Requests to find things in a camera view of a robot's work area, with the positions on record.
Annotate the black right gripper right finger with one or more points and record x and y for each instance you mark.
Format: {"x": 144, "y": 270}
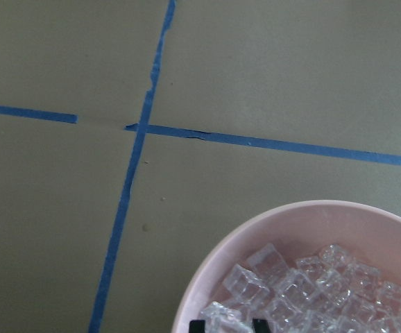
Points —
{"x": 260, "y": 326}

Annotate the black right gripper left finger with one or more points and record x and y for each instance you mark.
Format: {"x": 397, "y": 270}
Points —
{"x": 197, "y": 326}

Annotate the pile of clear ice cubes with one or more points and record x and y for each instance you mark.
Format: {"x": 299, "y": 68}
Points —
{"x": 329, "y": 292}

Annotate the pink bowl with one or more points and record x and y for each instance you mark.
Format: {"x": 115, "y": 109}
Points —
{"x": 298, "y": 230}

